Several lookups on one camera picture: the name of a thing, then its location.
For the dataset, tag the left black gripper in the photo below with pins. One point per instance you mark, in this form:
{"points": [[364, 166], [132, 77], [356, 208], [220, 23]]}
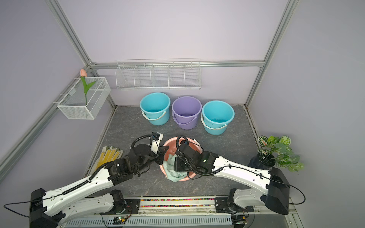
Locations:
{"points": [[161, 151]]}

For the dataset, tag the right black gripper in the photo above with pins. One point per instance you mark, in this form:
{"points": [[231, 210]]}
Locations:
{"points": [[179, 165]]}

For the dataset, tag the mint green cloth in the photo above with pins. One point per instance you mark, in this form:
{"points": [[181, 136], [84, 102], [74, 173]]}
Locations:
{"points": [[169, 168]]}

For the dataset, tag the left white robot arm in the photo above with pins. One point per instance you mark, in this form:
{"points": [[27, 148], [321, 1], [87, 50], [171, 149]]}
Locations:
{"points": [[49, 209]]}

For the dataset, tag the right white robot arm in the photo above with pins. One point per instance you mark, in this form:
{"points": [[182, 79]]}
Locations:
{"points": [[272, 187]]}

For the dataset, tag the purple bucket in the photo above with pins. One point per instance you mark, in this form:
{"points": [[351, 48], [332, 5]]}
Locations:
{"points": [[186, 111]]}

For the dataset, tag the right teal bucket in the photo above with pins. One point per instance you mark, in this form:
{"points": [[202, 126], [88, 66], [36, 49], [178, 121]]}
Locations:
{"points": [[216, 116]]}

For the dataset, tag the teal bucket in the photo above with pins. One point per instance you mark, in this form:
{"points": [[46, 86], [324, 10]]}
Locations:
{"points": [[155, 108], [216, 116]]}

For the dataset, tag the left teal bucket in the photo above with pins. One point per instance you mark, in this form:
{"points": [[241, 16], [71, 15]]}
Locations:
{"points": [[155, 108]]}

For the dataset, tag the yellow white work glove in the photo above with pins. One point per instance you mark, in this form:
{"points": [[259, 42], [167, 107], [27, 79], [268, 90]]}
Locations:
{"points": [[108, 154]]}

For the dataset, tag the potted green plant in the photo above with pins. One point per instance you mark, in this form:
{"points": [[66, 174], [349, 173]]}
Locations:
{"points": [[276, 151]]}

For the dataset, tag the pink artificial tulip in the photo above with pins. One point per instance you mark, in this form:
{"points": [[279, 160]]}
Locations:
{"points": [[86, 86]]}

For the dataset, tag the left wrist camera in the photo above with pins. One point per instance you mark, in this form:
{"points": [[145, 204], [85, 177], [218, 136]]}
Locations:
{"points": [[155, 141]]}

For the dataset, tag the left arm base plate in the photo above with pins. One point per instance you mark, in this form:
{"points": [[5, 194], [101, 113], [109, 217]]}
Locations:
{"points": [[129, 206]]}

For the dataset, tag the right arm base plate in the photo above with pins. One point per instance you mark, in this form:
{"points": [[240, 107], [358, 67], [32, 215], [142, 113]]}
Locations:
{"points": [[225, 205]]}

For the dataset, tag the white vented cable duct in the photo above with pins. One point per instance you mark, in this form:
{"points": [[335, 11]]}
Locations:
{"points": [[152, 221]]}

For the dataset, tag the white wire basket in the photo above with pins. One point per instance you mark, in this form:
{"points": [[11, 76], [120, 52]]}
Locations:
{"points": [[72, 105]]}

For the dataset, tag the long white wire shelf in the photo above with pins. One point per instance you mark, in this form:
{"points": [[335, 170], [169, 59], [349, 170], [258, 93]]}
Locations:
{"points": [[158, 74]]}

